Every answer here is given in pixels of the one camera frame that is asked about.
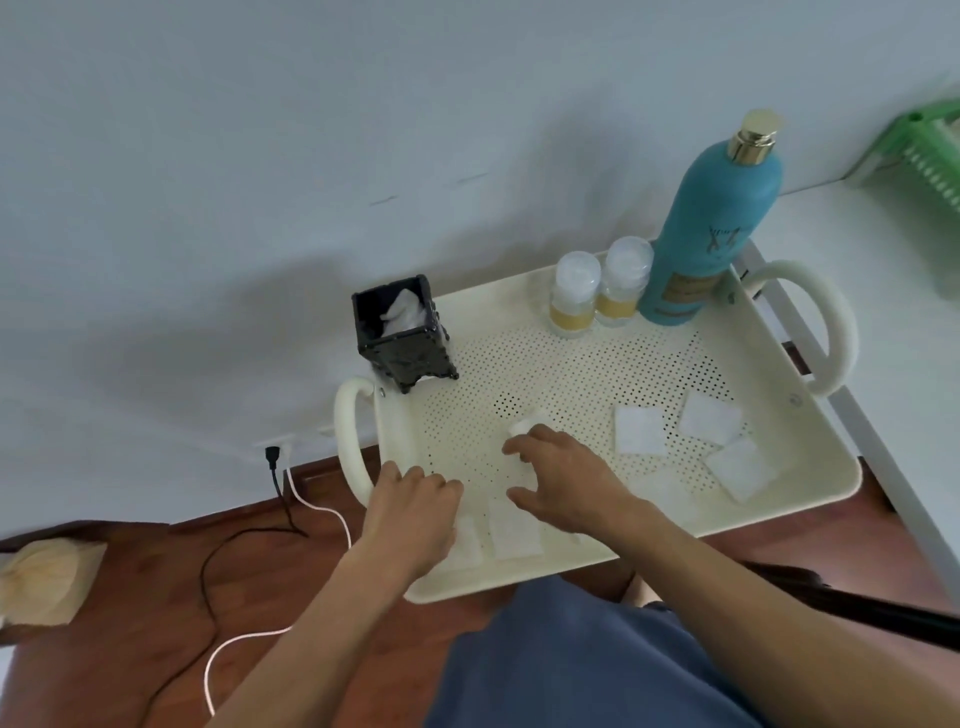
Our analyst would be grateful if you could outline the black bar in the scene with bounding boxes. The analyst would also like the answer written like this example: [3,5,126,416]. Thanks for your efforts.
[738,560,960,653]

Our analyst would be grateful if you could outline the person's left forearm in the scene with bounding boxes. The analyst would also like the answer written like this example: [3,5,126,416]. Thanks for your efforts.
[201,549,421,728]

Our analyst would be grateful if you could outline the person's blue shorts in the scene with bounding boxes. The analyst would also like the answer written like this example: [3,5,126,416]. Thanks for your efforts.
[422,575,768,728]

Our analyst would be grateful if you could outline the black square holder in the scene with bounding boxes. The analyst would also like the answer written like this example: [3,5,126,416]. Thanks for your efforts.
[351,274,460,396]

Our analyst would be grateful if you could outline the black power cable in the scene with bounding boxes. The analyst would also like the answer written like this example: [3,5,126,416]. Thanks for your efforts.
[138,445,311,728]

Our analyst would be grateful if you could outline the cream perforated tray with handles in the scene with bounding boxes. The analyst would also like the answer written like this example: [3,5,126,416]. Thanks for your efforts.
[333,241,864,607]

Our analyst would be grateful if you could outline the person's leg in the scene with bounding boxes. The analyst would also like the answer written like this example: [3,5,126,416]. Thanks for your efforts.
[591,558,667,609]

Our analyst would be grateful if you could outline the teal bottle with gold cap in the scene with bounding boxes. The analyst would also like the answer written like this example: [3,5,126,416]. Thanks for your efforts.
[636,109,786,328]

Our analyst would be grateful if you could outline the green plastic rack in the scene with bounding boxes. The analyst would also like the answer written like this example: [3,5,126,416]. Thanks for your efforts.
[846,99,960,216]

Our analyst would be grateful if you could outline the white cable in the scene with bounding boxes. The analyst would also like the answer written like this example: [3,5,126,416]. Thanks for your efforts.
[203,466,354,718]

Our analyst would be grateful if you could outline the person's right hand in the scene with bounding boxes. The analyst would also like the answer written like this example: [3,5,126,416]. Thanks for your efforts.
[501,424,647,539]

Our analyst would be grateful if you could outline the white cotton pad in holder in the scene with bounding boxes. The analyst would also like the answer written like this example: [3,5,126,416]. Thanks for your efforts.
[380,288,429,339]

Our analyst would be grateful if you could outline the small white-capped bottle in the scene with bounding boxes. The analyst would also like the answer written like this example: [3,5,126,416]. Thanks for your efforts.
[549,251,604,339]
[595,236,654,330]

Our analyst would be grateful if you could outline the person's left hand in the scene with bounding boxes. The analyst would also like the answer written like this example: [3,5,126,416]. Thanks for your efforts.
[352,461,466,585]

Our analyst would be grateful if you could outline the white square cotton pad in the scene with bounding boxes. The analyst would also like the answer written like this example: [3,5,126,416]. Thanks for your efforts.
[612,405,669,457]
[441,515,486,573]
[678,390,744,447]
[486,495,547,562]
[702,436,782,505]

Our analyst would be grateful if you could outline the person's right forearm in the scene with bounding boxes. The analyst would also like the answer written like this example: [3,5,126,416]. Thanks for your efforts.
[596,501,960,728]

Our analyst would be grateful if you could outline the beige cloth bag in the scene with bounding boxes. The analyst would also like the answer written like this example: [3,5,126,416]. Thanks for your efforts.
[0,539,108,628]

